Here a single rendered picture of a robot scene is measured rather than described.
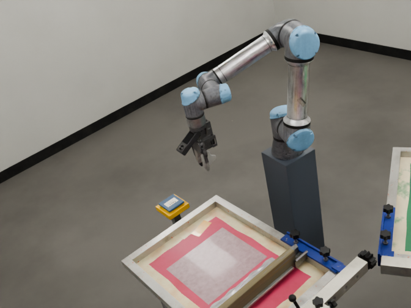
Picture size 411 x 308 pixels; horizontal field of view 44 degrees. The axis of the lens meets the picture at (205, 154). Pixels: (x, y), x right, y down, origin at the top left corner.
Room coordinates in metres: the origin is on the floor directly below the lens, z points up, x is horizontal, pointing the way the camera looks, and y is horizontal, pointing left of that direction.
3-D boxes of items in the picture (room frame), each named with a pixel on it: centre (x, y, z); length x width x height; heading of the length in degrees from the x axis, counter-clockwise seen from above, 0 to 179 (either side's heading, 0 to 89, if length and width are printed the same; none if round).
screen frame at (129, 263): (1.55, 0.03, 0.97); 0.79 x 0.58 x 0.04; 32
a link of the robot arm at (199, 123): (1.78, 0.00, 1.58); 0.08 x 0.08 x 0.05
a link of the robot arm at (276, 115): (1.96, -0.38, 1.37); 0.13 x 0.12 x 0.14; 8
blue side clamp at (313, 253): (1.50, -0.33, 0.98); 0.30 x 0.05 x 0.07; 32
